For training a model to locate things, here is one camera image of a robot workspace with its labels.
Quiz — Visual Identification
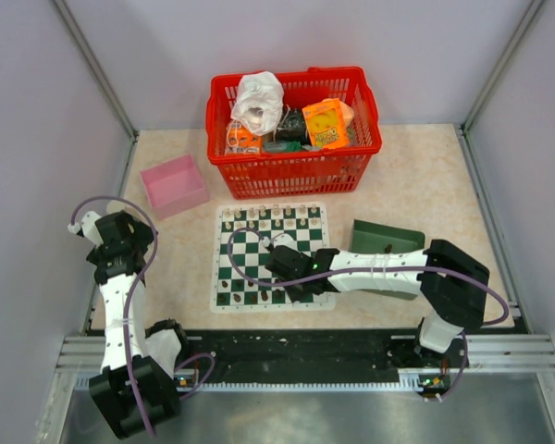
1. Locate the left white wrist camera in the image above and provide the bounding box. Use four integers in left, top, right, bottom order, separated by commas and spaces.
68, 211, 103, 245

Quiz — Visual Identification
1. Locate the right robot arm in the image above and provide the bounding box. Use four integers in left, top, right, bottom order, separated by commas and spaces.
265, 235, 489, 353

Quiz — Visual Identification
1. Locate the red plastic shopping basket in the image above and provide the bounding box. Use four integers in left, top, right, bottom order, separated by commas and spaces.
205, 66, 383, 199

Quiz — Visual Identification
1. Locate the orange snack box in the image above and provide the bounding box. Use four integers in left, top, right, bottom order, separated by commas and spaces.
302, 98, 354, 150

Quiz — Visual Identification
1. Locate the green tray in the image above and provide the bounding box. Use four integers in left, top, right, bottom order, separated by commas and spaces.
349, 218, 426, 302

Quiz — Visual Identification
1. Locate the pink plastic box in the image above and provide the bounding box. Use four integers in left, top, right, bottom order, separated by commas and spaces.
140, 154, 210, 219

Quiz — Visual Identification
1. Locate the small orange patterned box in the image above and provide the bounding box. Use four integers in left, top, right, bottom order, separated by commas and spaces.
225, 121, 263, 154

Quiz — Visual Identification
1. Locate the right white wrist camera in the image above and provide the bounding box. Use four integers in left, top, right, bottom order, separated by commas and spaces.
260, 233, 298, 251

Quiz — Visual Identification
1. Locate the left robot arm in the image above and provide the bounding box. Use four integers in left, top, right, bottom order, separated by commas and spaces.
81, 211, 188, 439

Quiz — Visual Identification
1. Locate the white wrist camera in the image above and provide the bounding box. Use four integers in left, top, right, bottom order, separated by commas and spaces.
68, 211, 103, 245
260, 233, 298, 251

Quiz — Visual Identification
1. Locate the white crumpled plastic bag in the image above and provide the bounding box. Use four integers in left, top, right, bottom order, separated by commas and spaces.
230, 71, 284, 136

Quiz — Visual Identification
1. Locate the green white chess board mat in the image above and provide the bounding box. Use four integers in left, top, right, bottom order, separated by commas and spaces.
210, 202, 336, 315

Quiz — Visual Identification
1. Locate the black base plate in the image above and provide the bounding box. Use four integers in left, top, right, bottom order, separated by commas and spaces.
138, 327, 471, 384

